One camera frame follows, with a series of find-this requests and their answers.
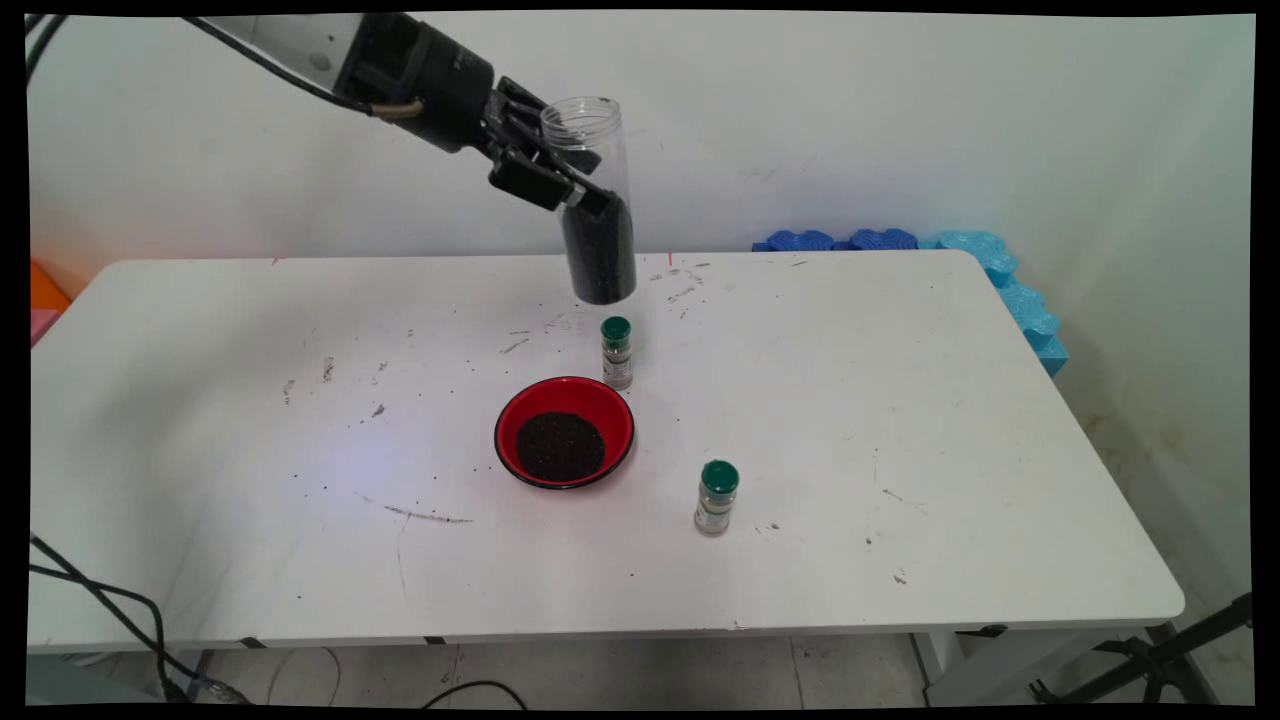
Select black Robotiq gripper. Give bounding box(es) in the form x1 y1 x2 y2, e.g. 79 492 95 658
398 20 614 216

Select clear jar with dark grains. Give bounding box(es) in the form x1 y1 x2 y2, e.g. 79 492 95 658
540 96 639 306

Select green-capped spice bottle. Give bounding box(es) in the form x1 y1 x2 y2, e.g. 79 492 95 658
601 316 635 391
694 460 741 537

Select red bowl with black rim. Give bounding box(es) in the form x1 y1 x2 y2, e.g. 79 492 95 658
494 376 636 491

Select pile of dark grains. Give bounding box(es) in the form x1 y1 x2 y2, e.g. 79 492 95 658
515 411 607 483

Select orange foam block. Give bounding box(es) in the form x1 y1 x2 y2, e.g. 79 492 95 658
30 258 73 313

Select light blue foam mat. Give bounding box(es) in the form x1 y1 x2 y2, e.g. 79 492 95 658
920 230 1069 379

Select black tripod stand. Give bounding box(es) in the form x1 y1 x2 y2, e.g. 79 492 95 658
1030 592 1253 704

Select black floor cable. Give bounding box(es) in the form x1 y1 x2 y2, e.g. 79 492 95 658
420 680 529 709

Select thin grey floor cable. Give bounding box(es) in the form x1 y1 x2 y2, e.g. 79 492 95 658
265 647 344 706

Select black hanging cable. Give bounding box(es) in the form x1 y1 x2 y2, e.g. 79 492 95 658
28 534 253 705

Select white table leg frame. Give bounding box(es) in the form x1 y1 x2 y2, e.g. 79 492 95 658
908 625 1181 707

